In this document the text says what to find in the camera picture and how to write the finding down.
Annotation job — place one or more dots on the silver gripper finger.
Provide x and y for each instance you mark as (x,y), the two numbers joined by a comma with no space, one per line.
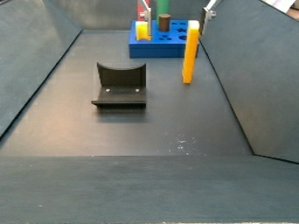
(146,15)
(209,13)

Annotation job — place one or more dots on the orange double-square block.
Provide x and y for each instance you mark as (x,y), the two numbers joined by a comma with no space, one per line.
(190,50)

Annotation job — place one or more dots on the blue shape-sorting board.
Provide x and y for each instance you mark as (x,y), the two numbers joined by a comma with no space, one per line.
(167,43)

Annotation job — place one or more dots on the red rectangular block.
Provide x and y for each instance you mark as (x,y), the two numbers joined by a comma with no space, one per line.
(140,9)

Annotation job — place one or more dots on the brown cylinder peg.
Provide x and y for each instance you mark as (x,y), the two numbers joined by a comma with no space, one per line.
(164,20)

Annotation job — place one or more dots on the green cylinder peg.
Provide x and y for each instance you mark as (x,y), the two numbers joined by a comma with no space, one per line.
(162,7)

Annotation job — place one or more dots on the yellow arch-shaped block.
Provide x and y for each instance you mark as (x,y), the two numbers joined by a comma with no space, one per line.
(142,30)

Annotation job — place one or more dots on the black curved stand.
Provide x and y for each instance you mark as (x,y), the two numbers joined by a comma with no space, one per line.
(122,86)

